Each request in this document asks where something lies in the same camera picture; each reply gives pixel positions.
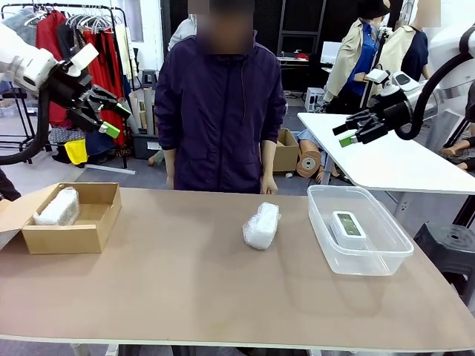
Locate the brown cardboard carton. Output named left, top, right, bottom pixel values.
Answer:
left=273, top=128, right=301, bottom=174

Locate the black bucket hat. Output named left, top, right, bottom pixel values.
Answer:
left=356, top=0, right=390, bottom=19

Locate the cream paper roll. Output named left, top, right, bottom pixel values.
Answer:
left=128, top=90, right=149, bottom=131

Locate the white side table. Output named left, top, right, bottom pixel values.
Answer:
left=297, top=111, right=475, bottom=196

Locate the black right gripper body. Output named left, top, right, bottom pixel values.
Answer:
left=373, top=90, right=413, bottom=129

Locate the mannequin beige coat blue shirt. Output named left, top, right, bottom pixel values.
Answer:
left=322, top=0, right=390, bottom=114

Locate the cream hanging garment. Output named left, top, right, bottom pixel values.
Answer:
left=113, top=24, right=134, bottom=90

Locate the dark plastic bin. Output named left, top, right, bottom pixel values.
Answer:
left=131, top=132, right=164, bottom=159

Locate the person's right forearm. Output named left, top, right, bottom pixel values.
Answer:
left=163, top=148, right=177, bottom=179

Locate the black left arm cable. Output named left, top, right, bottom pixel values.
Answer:
left=0, top=87, right=51, bottom=166

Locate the black light stand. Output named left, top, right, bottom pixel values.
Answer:
left=361, top=26, right=394, bottom=108

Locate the open brown cardboard box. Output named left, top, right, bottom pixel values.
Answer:
left=0, top=181, right=122, bottom=255

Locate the white monitor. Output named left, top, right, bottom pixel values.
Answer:
left=319, top=40, right=344, bottom=65

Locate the black clothes rack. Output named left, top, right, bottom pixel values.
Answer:
left=0, top=2, right=129, bottom=170

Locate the black hanging garment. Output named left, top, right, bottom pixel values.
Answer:
left=57, top=24, right=85, bottom=62

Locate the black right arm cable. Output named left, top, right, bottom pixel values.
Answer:
left=395, top=27, right=475, bottom=141

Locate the short red hanging dress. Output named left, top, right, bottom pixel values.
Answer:
left=35, top=10, right=68, bottom=127

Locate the metal floor bar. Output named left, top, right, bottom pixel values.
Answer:
left=84, top=164, right=137, bottom=176

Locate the black plastic stool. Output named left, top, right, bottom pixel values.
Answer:
left=413, top=222, right=475, bottom=297

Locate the dark bystander sleeve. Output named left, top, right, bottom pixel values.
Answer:
left=0, top=168, right=22, bottom=202

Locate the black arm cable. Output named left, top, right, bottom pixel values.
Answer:
left=395, top=27, right=475, bottom=141
left=0, top=87, right=51, bottom=166

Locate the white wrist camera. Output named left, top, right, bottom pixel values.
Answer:
left=366, top=68, right=395, bottom=96
left=68, top=43, right=99, bottom=78

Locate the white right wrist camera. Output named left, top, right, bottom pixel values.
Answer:
left=366, top=68, right=395, bottom=96

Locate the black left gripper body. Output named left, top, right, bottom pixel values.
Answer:
left=46, top=65, right=94, bottom=108

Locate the short bubble-wrapped clock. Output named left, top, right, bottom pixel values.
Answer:
left=243, top=202, right=281, bottom=251

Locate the white floor box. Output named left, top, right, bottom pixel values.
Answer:
left=305, top=87, right=327, bottom=112

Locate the black metal frame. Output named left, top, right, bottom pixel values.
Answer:
left=276, top=0, right=327, bottom=56

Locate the small grey step stool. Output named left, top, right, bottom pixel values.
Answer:
left=142, top=69, right=159, bottom=90

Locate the grey paper roll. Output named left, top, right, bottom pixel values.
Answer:
left=124, top=97, right=140, bottom=134

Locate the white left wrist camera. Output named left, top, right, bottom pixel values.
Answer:
left=68, top=43, right=99, bottom=78

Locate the grey hanging garment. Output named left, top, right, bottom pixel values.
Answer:
left=7, top=9, right=38, bottom=49

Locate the person in purple jacket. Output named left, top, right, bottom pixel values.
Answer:
left=154, top=0, right=287, bottom=194

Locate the mannequin lying on floor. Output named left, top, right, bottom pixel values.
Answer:
left=296, top=128, right=352, bottom=185

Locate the long bubble-wrapped clock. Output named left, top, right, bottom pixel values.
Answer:
left=33, top=187, right=81, bottom=226

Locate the mannequin beige coat navy top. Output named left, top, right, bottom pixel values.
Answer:
left=381, top=0, right=442, bottom=81

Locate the long red hanging dress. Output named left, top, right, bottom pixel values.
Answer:
left=82, top=29, right=125, bottom=148

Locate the tall grey tube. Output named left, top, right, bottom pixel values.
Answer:
left=143, top=87, right=156, bottom=136

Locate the person's left hand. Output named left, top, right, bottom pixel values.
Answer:
left=261, top=176, right=279, bottom=195

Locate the clear plastic container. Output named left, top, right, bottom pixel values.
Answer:
left=307, top=184, right=415, bottom=277

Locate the white unwrapped digital clock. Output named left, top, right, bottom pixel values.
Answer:
left=331, top=210, right=368, bottom=248

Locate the yellow cloth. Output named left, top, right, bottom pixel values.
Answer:
left=63, top=139, right=89, bottom=166

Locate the bystander in grey hoodie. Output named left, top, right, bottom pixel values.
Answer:
left=168, top=14, right=197, bottom=51

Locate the person's left forearm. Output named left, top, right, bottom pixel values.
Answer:
left=261, top=139, right=278, bottom=179

